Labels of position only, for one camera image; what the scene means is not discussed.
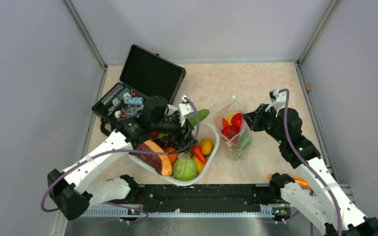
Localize yellow toy lemon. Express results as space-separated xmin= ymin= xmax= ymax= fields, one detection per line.
xmin=227 ymin=114 xmax=234 ymax=125

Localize small red toy tomato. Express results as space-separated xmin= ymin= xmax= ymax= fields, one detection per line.
xmin=232 ymin=113 xmax=243 ymax=130

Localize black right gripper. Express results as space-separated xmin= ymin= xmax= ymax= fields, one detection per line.
xmin=242 ymin=103 xmax=285 ymax=144

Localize green toy cucumber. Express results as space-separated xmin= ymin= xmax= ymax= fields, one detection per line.
xmin=188 ymin=109 xmax=210 ymax=126
xmin=230 ymin=131 xmax=252 ymax=160

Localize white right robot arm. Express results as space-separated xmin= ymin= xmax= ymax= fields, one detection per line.
xmin=243 ymin=88 xmax=378 ymax=236

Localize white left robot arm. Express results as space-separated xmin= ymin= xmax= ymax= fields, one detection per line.
xmin=41 ymin=95 xmax=200 ymax=220

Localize black foam-lined case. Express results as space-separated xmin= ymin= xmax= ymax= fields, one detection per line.
xmin=92 ymin=45 xmax=186 ymax=136

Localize purple toy grapes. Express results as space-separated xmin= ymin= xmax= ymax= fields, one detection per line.
xmin=154 ymin=136 xmax=178 ymax=149

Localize large green toy cabbage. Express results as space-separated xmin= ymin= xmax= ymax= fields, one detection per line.
xmin=172 ymin=158 xmax=198 ymax=181

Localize white plastic basket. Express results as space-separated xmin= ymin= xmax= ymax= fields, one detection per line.
xmin=130 ymin=121 xmax=220 ymax=186

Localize clear zip top bag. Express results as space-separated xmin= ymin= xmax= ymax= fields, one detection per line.
xmin=213 ymin=96 xmax=252 ymax=160

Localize orange toy carrot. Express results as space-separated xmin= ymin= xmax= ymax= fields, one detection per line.
xmin=222 ymin=118 xmax=229 ymax=128

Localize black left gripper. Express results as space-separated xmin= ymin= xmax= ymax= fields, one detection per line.
xmin=152 ymin=114 xmax=199 ymax=148

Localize red toy chili pepper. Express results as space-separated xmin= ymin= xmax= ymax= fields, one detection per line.
xmin=191 ymin=145 xmax=207 ymax=165

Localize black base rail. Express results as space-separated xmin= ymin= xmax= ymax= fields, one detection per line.
xmin=107 ymin=183 xmax=291 ymax=216

